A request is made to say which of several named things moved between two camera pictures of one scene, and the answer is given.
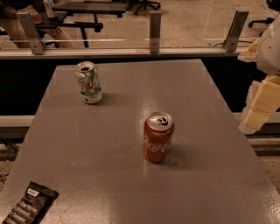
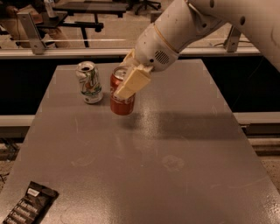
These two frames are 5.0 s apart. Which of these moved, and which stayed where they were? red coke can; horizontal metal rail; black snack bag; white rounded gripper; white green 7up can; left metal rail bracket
Moved: white rounded gripper; red coke can
Stayed: white green 7up can; black snack bag; left metal rail bracket; horizontal metal rail
